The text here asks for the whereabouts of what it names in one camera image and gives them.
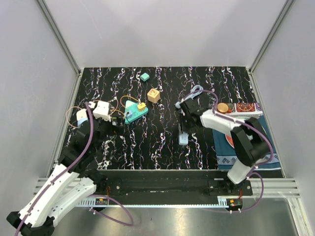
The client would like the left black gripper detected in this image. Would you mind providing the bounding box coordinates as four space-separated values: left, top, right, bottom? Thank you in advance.
88 108 125 153

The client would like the teal triangular power strip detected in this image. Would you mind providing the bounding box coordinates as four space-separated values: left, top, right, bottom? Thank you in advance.
124 100 149 124

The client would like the blue placemat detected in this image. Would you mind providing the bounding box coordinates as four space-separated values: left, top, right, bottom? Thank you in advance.
211 108 281 171

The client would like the red and green plate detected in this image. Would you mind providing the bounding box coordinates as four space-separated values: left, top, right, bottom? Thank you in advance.
225 117 249 149

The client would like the blue cube charger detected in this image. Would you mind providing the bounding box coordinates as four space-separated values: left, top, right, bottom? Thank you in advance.
125 111 132 120

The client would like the right aluminium post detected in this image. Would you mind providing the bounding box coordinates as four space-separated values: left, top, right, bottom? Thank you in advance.
248 0 295 73

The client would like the orange cup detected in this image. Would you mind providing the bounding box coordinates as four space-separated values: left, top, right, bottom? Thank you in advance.
216 103 229 114

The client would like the green cube charger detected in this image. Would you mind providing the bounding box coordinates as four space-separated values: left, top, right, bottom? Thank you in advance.
140 73 150 82

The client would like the left aluminium post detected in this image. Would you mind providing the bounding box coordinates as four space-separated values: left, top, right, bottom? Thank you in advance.
35 0 81 75

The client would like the aluminium post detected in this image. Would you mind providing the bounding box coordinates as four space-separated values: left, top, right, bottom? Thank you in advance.
35 0 81 75
248 0 295 73

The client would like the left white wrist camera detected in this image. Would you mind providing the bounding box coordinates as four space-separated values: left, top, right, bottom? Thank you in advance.
89 100 111 121

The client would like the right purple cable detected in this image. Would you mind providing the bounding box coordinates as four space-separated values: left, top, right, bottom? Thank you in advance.
183 89 274 213

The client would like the round blue power strip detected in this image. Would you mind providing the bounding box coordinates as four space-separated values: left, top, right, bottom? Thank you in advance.
77 118 88 128

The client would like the wooden cube charger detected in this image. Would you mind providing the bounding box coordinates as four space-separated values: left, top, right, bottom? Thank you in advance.
147 88 160 104

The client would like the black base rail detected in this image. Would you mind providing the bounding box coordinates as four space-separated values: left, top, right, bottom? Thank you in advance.
48 169 284 197

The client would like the white cube charger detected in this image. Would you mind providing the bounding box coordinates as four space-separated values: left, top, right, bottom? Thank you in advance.
76 109 88 121

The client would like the purple cable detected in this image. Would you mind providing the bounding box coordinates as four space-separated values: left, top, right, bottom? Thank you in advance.
183 89 274 213
14 101 135 236

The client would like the yellow cube charger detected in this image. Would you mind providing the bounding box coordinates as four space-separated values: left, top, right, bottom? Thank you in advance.
137 102 146 112

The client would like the pink charging cable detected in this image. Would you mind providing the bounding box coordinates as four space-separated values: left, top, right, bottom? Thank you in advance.
65 105 82 128

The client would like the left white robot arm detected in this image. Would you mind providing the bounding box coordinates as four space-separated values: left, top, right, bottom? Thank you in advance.
6 117 124 236

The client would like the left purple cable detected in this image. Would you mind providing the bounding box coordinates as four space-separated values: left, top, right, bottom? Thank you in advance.
14 101 135 236

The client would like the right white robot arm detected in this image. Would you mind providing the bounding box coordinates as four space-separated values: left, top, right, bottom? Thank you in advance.
177 98 274 195

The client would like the orange charging cable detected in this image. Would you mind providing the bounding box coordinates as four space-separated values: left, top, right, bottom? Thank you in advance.
109 95 142 118

